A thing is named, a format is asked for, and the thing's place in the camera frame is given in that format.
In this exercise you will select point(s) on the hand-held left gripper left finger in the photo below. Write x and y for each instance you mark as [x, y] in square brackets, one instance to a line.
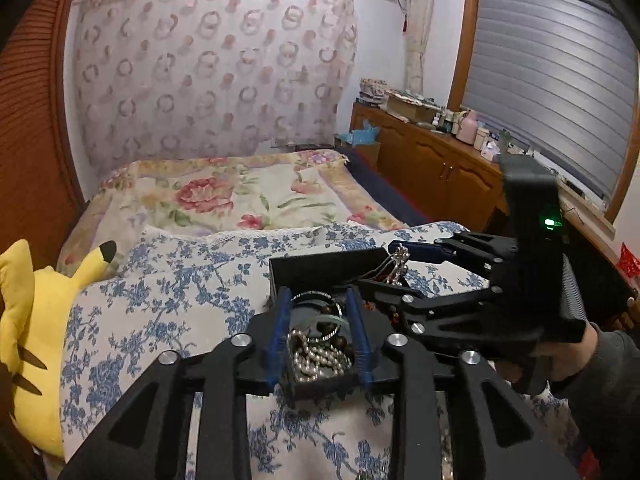
[280, 330]

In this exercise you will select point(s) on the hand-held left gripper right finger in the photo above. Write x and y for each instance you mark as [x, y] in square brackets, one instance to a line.
[361, 330]

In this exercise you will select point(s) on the black jewelry box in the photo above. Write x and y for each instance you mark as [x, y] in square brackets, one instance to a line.
[320, 270]

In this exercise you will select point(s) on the pink thermos jug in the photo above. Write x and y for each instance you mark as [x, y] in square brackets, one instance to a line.
[467, 127]

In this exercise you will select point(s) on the small cardboard box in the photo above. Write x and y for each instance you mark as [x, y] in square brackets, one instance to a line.
[367, 157]

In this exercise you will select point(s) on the brown slatted wardrobe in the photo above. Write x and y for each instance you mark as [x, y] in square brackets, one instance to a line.
[30, 110]

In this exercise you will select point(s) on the blue floral cloth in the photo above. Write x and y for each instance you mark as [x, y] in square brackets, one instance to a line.
[165, 285]

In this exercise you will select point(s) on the wooden window frame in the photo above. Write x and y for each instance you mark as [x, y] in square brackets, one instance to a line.
[462, 35]

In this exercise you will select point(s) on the blue plastic bag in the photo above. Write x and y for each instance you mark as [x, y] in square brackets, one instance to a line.
[362, 135]

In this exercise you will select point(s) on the pink tissue box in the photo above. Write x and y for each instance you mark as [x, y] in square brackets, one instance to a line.
[491, 151]

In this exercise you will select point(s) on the pale jade bangle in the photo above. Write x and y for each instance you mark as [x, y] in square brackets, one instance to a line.
[331, 321]

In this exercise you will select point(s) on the person's right forearm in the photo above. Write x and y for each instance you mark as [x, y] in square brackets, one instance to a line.
[610, 400]

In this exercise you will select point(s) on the folded printed cloth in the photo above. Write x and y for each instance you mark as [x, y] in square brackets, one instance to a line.
[372, 91]

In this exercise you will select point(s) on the flat cardboard box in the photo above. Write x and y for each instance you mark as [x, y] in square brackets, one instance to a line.
[405, 107]

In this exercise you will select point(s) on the person's right hand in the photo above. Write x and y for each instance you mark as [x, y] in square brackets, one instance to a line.
[570, 360]

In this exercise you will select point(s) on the red paper decoration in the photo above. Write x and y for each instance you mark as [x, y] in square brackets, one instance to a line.
[631, 260]

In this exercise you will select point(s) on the silver bangle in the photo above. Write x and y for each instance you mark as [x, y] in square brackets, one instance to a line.
[305, 296]

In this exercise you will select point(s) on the grey window blind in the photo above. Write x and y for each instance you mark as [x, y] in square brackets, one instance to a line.
[550, 85]

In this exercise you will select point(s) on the yellow plush toy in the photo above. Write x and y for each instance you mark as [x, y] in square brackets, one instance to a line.
[30, 335]

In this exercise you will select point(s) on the floral bed blanket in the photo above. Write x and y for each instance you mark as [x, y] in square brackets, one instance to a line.
[225, 195]

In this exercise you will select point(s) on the dark blue bed base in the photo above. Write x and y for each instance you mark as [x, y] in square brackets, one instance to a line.
[385, 190]

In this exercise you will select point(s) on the cream bundled curtain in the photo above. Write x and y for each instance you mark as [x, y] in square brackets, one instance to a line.
[417, 35]

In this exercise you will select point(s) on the wooden sideboard cabinet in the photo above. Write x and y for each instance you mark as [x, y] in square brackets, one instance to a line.
[425, 160]

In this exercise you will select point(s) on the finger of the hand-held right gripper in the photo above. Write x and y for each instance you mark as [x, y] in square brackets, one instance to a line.
[390, 292]
[420, 252]

